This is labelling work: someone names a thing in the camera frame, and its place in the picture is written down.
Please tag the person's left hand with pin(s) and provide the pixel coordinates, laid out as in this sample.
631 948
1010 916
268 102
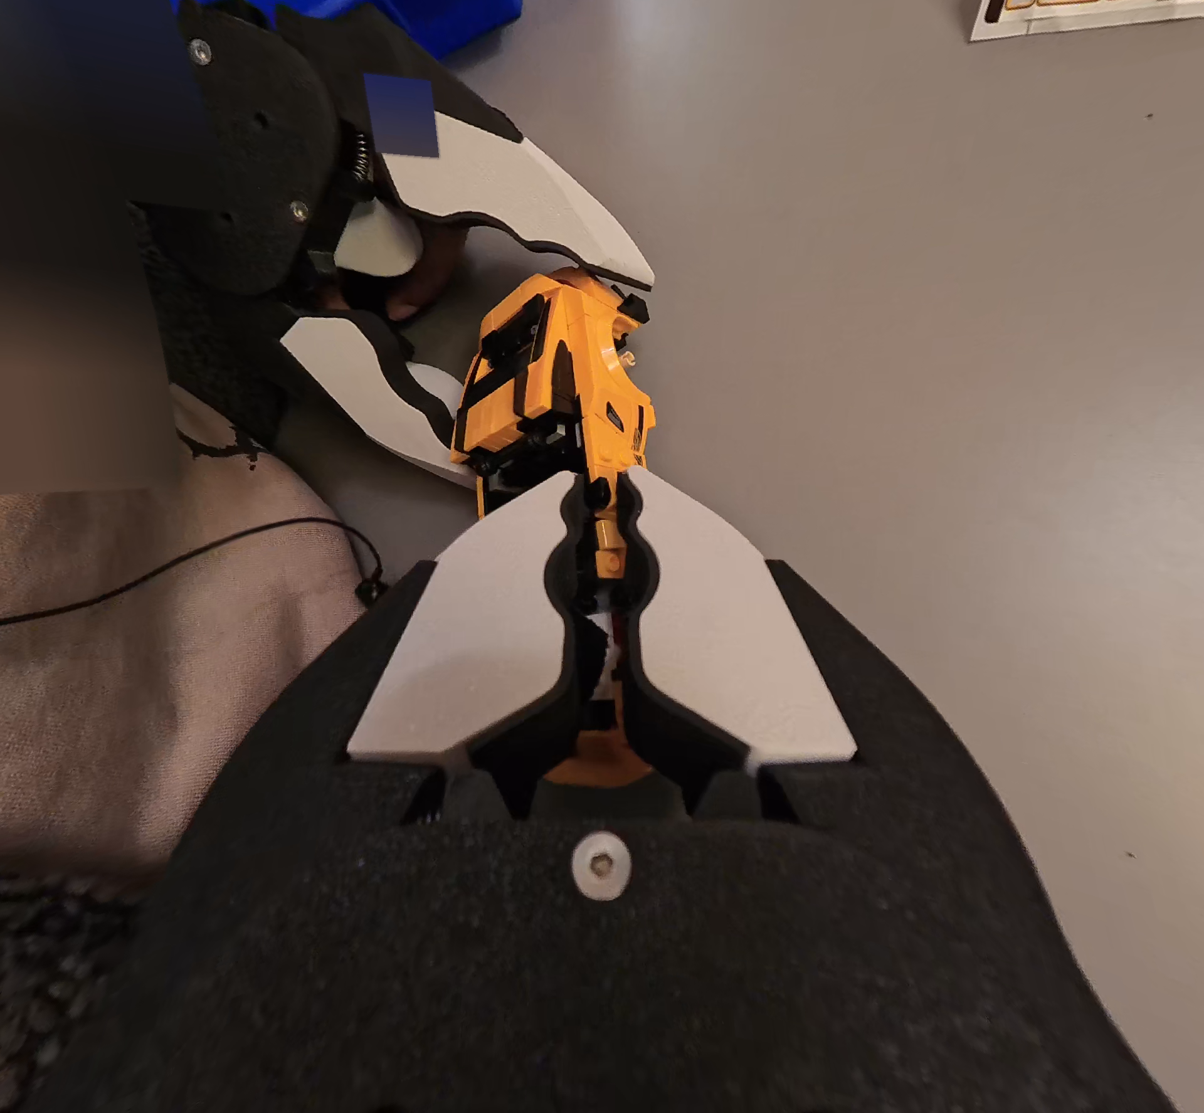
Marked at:
423 284

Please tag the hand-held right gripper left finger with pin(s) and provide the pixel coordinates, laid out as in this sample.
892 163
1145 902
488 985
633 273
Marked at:
470 651

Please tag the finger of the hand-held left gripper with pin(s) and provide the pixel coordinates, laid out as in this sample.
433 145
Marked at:
517 181
366 388

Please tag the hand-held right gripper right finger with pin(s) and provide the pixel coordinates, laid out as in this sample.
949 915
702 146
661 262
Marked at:
734 651

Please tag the orange black lego car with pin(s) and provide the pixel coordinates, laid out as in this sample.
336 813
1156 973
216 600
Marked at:
545 361

